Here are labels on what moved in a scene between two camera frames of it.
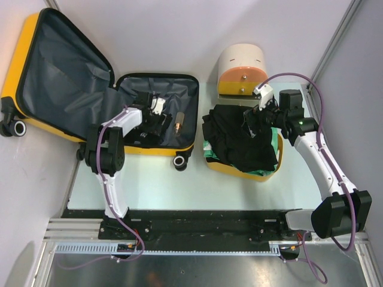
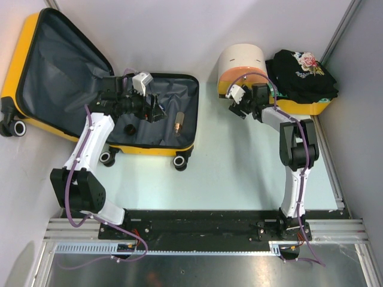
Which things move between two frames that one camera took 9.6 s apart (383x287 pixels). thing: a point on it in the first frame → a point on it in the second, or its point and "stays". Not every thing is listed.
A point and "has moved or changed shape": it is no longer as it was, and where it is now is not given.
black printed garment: x=222 y=126 → x=299 y=78
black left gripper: x=155 y=128 → x=145 y=107
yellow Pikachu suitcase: x=58 y=82 stays
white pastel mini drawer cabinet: x=241 y=69 stays
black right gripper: x=249 y=119 → x=237 y=112
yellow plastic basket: x=231 y=170 has moved or changed shape
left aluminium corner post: x=52 y=3 stays
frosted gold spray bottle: x=178 y=124 stays
